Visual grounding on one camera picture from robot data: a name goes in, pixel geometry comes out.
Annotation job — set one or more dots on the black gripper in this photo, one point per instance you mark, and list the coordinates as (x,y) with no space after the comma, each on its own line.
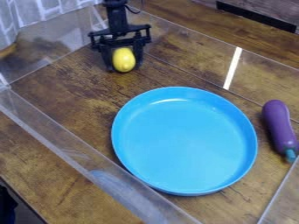
(135,35)

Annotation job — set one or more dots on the yellow lemon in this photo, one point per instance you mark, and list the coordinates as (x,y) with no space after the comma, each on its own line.
(123,60)

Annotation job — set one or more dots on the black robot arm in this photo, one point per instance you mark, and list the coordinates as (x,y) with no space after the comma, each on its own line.
(116,17)

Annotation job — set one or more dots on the blue round tray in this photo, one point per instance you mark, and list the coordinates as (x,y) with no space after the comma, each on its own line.
(184,140)

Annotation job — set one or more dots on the purple toy eggplant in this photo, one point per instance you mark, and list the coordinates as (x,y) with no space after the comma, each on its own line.
(278,122)

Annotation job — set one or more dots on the clear acrylic enclosure wall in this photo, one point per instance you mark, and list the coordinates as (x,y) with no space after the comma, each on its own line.
(59,99)

